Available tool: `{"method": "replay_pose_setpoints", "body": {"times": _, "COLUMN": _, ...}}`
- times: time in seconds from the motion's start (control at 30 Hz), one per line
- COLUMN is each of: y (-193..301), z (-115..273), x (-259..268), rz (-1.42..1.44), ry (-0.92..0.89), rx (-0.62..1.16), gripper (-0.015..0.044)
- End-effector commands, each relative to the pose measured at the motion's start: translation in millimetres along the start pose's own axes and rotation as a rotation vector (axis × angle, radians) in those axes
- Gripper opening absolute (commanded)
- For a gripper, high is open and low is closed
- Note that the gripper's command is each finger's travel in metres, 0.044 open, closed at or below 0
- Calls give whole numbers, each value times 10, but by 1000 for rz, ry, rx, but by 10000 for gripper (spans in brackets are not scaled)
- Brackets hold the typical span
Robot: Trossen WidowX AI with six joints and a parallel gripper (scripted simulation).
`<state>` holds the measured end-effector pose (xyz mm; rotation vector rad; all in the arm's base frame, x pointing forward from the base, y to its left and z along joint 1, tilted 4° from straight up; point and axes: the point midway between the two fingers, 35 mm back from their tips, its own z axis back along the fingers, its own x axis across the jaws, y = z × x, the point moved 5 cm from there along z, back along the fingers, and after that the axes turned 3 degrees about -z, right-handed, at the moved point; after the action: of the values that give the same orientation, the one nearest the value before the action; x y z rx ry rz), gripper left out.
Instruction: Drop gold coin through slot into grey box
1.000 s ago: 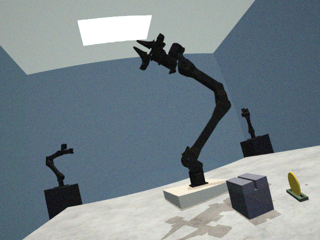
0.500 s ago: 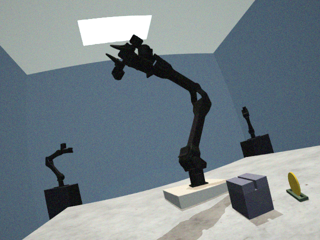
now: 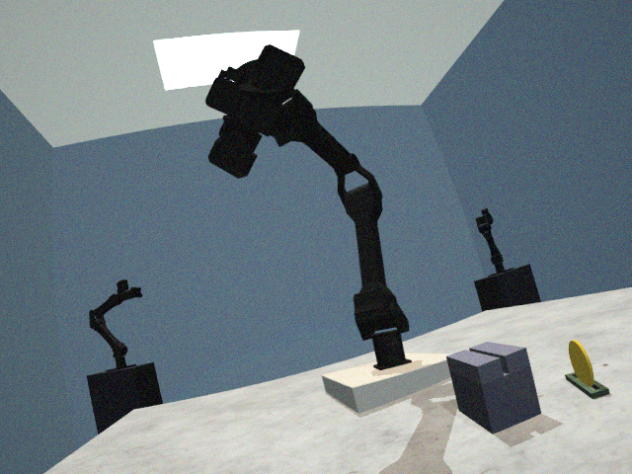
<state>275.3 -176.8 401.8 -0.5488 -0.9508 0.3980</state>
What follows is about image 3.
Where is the gold coin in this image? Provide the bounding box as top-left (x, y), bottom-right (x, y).
top-left (568, 340), bottom-right (594, 387)

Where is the dark green rectangular holder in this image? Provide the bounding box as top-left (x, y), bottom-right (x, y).
top-left (565, 372), bottom-right (610, 399)

